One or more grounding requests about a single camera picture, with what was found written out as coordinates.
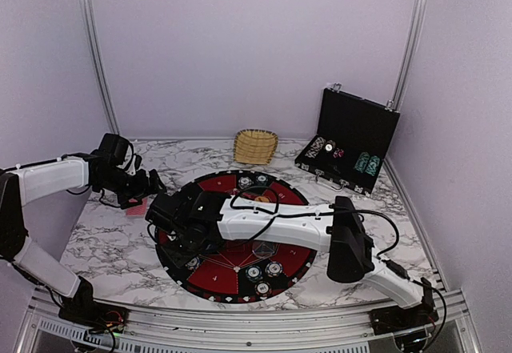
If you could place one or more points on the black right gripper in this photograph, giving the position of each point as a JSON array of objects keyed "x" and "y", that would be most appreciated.
[{"x": 178, "y": 258}]

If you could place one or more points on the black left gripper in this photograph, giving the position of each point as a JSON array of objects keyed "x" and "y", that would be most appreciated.
[{"x": 142, "y": 189}]

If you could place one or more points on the red playing card deck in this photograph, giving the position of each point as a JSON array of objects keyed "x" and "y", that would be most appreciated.
[{"x": 138, "y": 211}]

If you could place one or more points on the clear round dealer button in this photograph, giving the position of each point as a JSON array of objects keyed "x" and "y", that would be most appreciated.
[{"x": 263, "y": 250}]

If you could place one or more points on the orange big blind button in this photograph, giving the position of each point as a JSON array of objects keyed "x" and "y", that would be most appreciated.
[{"x": 263, "y": 199}]

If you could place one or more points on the green blue chip stack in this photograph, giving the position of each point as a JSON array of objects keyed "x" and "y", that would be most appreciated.
[
  {"x": 261, "y": 179},
  {"x": 253, "y": 273}
]

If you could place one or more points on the red black chip stack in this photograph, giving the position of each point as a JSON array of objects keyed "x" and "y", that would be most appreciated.
[{"x": 262, "y": 289}]

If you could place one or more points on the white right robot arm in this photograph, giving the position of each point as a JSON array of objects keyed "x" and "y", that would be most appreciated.
[{"x": 204, "y": 222}]

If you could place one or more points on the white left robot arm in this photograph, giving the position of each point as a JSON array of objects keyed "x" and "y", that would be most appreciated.
[{"x": 42, "y": 198}]

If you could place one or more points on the round red black poker mat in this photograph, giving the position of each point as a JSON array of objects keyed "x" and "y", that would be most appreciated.
[{"x": 221, "y": 276}]

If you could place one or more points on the woven bamboo tray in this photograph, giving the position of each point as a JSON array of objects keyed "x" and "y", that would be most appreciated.
[{"x": 255, "y": 146}]

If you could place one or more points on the blue white chips in case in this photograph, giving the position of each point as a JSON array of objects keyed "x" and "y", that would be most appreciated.
[{"x": 315, "y": 147}]

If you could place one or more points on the red dice in case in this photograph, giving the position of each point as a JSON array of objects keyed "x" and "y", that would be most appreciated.
[{"x": 338, "y": 153}]

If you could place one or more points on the green chips in case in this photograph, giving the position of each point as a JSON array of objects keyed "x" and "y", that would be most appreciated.
[{"x": 368, "y": 164}]

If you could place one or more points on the black poker chip case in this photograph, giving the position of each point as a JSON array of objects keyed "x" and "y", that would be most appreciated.
[{"x": 355, "y": 125}]

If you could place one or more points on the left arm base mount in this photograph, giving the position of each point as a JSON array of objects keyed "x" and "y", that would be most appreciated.
[{"x": 100, "y": 319}]

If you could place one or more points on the aluminium front rail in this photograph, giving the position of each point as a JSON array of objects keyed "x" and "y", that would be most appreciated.
[{"x": 158, "y": 329}]

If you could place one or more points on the left aluminium frame post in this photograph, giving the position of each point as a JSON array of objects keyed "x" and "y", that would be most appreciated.
[{"x": 96, "y": 57}]

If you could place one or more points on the aluminium frame post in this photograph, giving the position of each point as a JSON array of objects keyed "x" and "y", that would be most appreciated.
[
  {"x": 413, "y": 38},
  {"x": 96, "y": 57}
]

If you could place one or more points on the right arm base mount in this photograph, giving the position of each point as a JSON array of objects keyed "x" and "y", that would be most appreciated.
[{"x": 408, "y": 326}]

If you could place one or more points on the right aluminium frame post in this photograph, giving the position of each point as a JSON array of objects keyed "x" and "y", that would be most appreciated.
[{"x": 413, "y": 38}]

